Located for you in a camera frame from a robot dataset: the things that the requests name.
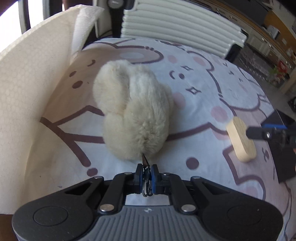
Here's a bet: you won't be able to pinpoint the wooden oval block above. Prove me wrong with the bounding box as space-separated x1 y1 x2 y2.
226 116 257 163

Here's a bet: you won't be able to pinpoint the cream fluffy plush toy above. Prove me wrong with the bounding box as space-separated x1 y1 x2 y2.
92 60 174 168

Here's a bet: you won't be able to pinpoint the black cardboard box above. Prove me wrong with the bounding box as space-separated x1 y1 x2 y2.
261 109 295 183

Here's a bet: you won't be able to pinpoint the red green snack box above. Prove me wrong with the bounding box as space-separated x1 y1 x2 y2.
268 60 290 88

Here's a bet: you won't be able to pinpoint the cartoon bear bed sheet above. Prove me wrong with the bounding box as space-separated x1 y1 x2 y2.
23 39 295 240

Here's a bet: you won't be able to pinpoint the pack of water bottles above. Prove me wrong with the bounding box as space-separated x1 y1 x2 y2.
237 44 274 81

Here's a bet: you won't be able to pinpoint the cream kitchen cabinets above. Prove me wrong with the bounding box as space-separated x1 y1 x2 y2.
208 1 295 70

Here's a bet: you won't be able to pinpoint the cream ribbed suitcase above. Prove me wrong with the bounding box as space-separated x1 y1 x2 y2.
107 1 248 62

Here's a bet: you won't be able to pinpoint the cream quilted pillow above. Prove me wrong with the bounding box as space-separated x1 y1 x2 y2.
1 4 103 214

